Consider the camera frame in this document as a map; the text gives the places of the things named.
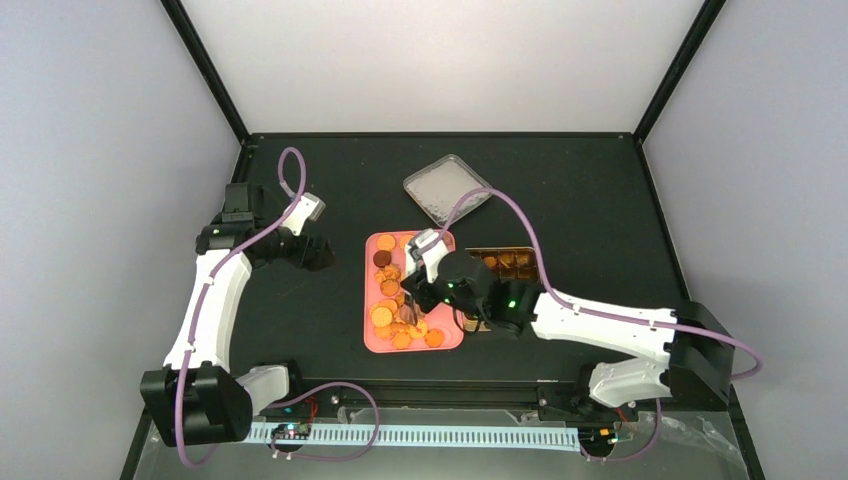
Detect pink plastic tray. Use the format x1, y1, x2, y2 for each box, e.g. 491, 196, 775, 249
363, 230, 465, 354

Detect gold cookie tin box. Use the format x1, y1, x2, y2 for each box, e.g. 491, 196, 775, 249
454, 247, 542, 337

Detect metal tongs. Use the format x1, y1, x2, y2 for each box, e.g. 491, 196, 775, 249
396, 293, 418, 326

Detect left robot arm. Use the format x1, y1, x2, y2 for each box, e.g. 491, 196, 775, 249
140, 183, 334, 447

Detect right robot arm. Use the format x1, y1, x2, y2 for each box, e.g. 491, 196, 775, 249
401, 251, 734, 419

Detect dark chocolate cookie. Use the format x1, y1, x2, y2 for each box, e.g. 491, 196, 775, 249
372, 250, 392, 269

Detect orange round cookie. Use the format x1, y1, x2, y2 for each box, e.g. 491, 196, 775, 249
376, 234, 397, 252

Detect clear plastic lid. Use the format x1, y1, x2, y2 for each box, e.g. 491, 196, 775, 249
402, 154, 492, 227

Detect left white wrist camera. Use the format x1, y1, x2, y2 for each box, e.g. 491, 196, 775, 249
281, 192, 326, 236

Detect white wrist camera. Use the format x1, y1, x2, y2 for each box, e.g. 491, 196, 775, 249
402, 228, 454, 283
281, 192, 326, 236

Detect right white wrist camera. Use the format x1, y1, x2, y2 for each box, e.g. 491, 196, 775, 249
402, 228, 454, 283

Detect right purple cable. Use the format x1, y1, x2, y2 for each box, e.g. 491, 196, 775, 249
413, 187, 764, 464

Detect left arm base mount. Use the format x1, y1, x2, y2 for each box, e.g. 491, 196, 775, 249
253, 381, 344, 420

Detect white slotted cable duct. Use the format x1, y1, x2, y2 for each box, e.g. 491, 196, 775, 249
243, 422, 580, 452

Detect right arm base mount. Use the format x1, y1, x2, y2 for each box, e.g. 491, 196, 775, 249
535, 382, 638, 426

